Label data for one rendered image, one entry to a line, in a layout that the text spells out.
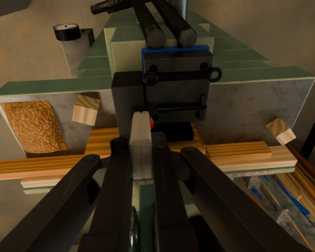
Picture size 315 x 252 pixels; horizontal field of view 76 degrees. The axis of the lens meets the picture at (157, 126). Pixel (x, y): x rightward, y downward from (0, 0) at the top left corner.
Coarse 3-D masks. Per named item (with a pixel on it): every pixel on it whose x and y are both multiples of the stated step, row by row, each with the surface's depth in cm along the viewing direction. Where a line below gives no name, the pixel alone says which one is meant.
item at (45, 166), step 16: (224, 144) 47; (240, 144) 46; (256, 144) 46; (0, 160) 44; (16, 160) 44; (32, 160) 44; (48, 160) 44; (64, 160) 44; (224, 160) 44; (240, 160) 45; (0, 176) 42; (16, 176) 42; (32, 176) 43
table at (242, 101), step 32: (0, 96) 36; (32, 96) 36; (64, 96) 37; (96, 96) 37; (224, 96) 39; (256, 96) 40; (288, 96) 40; (64, 128) 41; (224, 128) 44; (256, 128) 45
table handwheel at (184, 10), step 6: (168, 0) 37; (174, 0) 35; (180, 0) 35; (186, 0) 36; (174, 6) 36; (180, 6) 36; (186, 6) 37; (180, 12) 36; (186, 12) 37; (186, 18) 38
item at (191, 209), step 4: (180, 184) 33; (180, 188) 33; (184, 192) 32; (184, 196) 31; (188, 196) 31; (184, 200) 31; (188, 200) 31; (184, 204) 30; (188, 204) 30; (192, 204) 30; (188, 208) 31; (192, 208) 31; (196, 208) 31; (188, 212) 32; (192, 212) 32; (196, 212) 32; (188, 216) 32; (192, 216) 32
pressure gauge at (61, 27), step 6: (60, 24) 53; (66, 24) 53; (72, 24) 53; (54, 30) 50; (60, 30) 49; (66, 30) 49; (72, 30) 50; (78, 30) 52; (60, 36) 50; (66, 36) 50; (72, 36) 50; (78, 36) 52
